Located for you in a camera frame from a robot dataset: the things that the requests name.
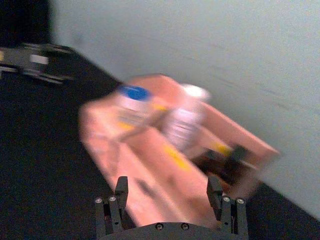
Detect white tape roll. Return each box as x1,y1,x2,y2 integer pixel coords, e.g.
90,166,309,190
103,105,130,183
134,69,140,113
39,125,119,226
113,84,161,137

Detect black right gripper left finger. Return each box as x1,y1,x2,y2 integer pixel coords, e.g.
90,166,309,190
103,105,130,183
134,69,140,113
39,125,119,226
94,175,137,237

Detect black rack with steel bars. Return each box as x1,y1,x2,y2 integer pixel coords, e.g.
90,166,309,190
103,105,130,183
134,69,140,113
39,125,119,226
0,42,76,85

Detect black corded tool orange parts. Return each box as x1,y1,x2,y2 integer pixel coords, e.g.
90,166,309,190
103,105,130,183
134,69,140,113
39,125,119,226
194,142,259,194

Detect black table cloth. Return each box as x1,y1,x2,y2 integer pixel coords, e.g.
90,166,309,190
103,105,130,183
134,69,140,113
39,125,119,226
0,44,320,240

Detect silver tape roll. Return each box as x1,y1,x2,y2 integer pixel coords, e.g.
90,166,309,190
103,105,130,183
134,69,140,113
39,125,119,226
162,83,214,154

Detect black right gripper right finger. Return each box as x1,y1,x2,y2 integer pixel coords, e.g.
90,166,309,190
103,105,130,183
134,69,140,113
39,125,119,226
206,175,250,237

